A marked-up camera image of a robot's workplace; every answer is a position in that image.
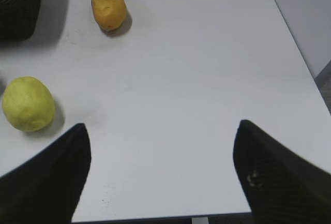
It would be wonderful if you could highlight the black woven basket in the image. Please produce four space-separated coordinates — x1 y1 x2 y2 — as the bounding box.
1 0 41 41

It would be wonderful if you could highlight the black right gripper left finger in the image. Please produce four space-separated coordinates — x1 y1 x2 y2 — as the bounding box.
1 123 92 223

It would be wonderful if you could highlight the yellow lemon fruit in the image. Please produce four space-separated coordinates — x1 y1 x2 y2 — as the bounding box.
2 77 55 132

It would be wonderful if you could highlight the orange mango fruit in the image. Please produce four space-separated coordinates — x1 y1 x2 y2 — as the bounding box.
91 0 127 32

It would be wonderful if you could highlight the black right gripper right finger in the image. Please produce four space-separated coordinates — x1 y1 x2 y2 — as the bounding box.
233 120 330 223

